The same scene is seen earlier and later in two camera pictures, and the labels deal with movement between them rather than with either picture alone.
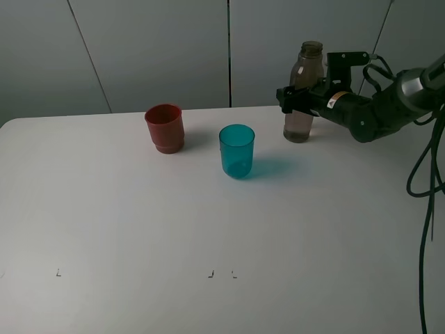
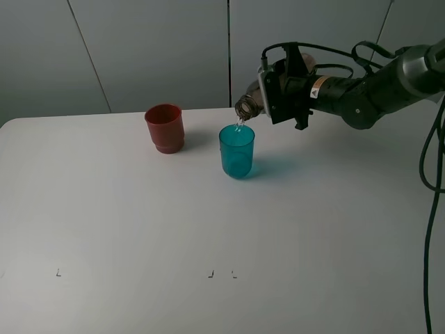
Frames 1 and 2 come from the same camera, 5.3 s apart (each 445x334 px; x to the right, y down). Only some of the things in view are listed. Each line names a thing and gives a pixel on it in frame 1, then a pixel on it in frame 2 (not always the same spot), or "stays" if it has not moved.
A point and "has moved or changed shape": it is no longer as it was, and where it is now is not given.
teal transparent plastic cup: x=236 y=144 stays
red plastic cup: x=165 y=126 stays
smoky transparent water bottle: x=307 y=68 has moved or changed shape
